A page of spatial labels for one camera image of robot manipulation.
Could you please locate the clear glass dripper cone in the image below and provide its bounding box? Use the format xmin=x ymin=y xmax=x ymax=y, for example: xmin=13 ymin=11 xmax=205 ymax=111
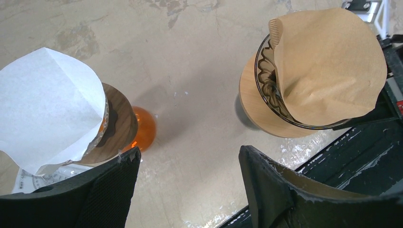
xmin=83 ymin=97 xmax=109 ymax=157

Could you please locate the white paper coffee filter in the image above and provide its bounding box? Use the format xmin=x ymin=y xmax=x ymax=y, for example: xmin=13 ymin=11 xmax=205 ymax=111
xmin=0 ymin=47 xmax=107 ymax=176

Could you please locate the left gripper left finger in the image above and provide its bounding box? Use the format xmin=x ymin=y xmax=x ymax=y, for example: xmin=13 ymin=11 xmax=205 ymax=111
xmin=0 ymin=147 xmax=141 ymax=228

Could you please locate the orange glass carafe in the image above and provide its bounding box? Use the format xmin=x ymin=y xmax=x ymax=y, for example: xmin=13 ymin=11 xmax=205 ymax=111
xmin=122 ymin=106 xmax=156 ymax=152

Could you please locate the brown paper coffee filter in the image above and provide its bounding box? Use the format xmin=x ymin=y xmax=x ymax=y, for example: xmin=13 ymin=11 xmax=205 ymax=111
xmin=269 ymin=8 xmax=387 ymax=126

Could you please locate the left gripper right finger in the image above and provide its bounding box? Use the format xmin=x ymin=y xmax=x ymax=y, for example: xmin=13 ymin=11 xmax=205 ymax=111
xmin=239 ymin=145 xmax=403 ymax=228

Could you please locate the dark wooden dripper ring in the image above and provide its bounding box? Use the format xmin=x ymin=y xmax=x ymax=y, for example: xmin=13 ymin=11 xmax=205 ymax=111
xmin=74 ymin=83 xmax=139 ymax=165

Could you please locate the light wooden dripper ring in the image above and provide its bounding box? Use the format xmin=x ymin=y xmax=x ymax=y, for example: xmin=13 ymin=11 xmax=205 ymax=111
xmin=239 ymin=52 xmax=318 ymax=139

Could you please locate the smoked glass carafe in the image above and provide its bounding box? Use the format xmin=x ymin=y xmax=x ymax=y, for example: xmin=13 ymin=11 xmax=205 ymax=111
xmin=234 ymin=94 xmax=260 ymax=131

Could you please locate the smoked glass dripper cone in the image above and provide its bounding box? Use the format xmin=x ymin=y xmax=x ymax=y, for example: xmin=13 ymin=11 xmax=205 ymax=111
xmin=254 ymin=34 xmax=349 ymax=130

